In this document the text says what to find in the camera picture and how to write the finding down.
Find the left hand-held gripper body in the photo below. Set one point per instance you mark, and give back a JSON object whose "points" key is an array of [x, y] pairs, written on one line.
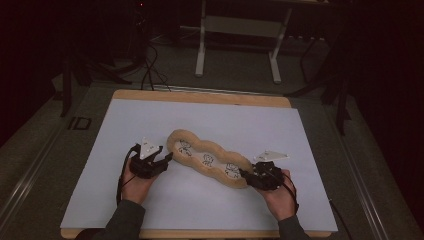
{"points": [[145, 166]]}

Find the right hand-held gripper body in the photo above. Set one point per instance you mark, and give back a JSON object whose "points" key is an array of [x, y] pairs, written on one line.
{"points": [[266, 176]]}

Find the wooden peanut-shaped puzzle board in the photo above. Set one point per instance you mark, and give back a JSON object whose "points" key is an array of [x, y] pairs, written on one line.
{"points": [[200, 166]]}

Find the person's left hand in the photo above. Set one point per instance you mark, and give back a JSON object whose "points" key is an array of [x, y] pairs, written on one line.
{"points": [[138, 190]]}

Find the person's right hand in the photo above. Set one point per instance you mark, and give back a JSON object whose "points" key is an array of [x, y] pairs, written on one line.
{"points": [[280, 203]]}

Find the white table mat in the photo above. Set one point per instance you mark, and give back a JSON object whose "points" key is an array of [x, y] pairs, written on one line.
{"points": [[186, 116]]}

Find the wooden table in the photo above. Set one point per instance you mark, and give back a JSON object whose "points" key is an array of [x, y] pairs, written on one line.
{"points": [[200, 97]]}

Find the person's dark clothing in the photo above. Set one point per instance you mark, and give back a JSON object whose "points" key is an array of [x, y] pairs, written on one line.
{"points": [[88, 235]]}

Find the white metal stand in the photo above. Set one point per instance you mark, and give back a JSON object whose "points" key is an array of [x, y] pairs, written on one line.
{"points": [[200, 56]]}

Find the black tripod stand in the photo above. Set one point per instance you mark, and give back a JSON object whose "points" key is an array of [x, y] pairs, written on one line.
{"points": [[341, 103], [66, 90]]}

